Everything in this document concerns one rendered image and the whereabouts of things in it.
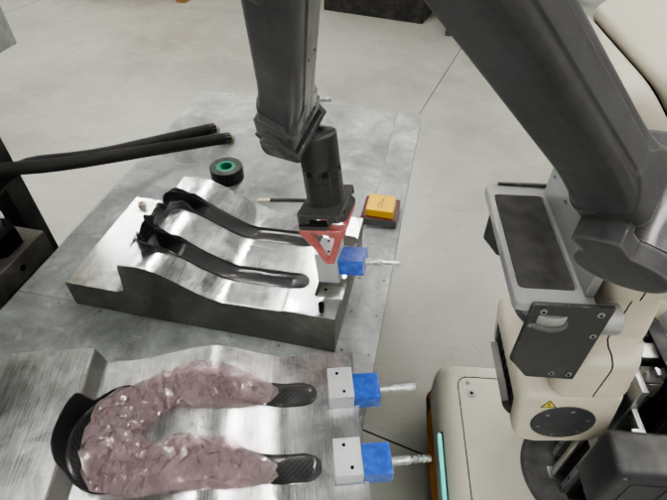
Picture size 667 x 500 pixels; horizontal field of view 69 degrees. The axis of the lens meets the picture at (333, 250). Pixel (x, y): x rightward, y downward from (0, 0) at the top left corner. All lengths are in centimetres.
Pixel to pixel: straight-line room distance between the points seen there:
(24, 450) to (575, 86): 71
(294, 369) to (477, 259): 156
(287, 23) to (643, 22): 37
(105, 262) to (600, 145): 86
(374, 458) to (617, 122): 50
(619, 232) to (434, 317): 158
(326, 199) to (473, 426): 89
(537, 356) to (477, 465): 67
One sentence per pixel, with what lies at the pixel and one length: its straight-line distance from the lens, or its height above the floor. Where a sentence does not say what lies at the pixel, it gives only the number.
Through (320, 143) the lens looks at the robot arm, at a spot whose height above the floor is 116.
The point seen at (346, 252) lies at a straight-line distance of 78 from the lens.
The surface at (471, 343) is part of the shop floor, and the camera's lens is 193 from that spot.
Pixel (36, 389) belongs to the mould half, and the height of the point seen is 91.
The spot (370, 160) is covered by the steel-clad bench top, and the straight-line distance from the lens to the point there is 130.
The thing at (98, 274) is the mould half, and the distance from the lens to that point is 100.
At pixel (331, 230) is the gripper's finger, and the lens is 71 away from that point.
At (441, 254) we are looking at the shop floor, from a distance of 222.
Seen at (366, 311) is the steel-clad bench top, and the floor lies 80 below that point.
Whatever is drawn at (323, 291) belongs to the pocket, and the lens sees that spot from 87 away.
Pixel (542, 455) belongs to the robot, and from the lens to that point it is 145.
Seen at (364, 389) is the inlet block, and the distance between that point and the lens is 75.
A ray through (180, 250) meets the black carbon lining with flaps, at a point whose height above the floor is 92.
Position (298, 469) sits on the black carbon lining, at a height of 85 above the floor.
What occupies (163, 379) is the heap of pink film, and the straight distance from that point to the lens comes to 74.
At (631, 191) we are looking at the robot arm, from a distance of 41.
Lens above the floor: 151
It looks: 44 degrees down
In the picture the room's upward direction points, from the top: straight up
